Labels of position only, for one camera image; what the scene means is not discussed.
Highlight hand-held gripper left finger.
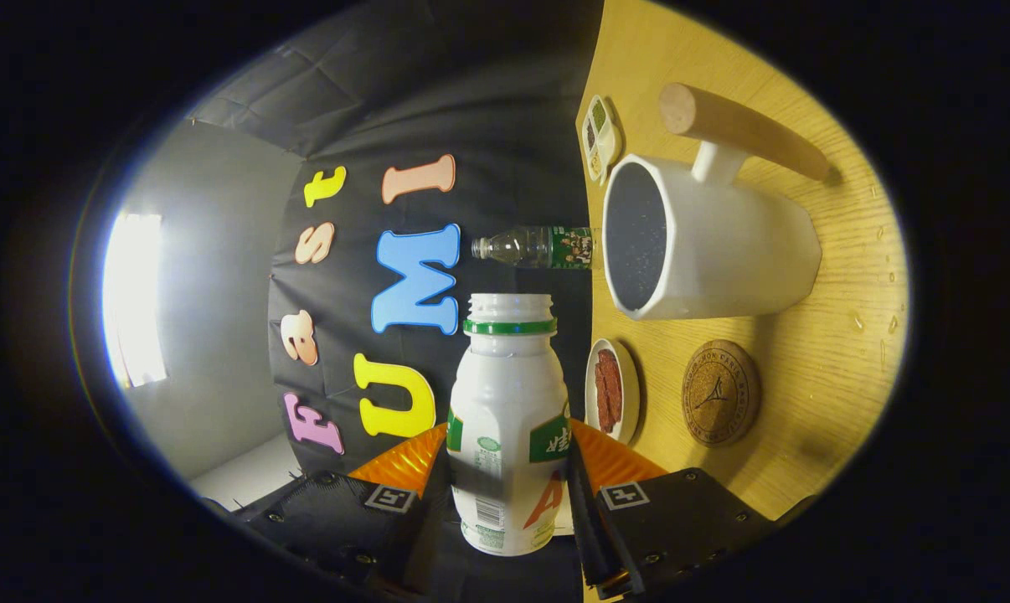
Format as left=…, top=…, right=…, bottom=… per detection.
left=237, top=421, right=457, bottom=600

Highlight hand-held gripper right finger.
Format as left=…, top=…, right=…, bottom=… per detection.
left=565, top=417, right=778, bottom=600

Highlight round cork coaster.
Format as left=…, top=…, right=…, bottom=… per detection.
left=682, top=339, right=761, bottom=447

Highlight white juice bottle green label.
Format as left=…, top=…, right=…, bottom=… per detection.
left=446, top=293, right=573, bottom=558

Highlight white cup wooden handle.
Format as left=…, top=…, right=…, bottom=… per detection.
left=601, top=82, right=832, bottom=322

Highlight clear plastic water bottle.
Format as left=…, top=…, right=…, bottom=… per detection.
left=472, top=224, right=596, bottom=271

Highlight round white plate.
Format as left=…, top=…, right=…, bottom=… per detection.
left=585, top=338, right=641, bottom=446

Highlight red meat strips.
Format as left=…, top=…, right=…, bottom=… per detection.
left=595, top=349, right=624, bottom=434

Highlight wooden table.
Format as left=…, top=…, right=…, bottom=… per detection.
left=574, top=0, right=910, bottom=603

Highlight white divided tray with beans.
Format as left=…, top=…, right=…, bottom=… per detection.
left=581, top=94, right=623, bottom=187

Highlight black backdrop cloth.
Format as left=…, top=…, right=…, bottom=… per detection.
left=188, top=0, right=606, bottom=603

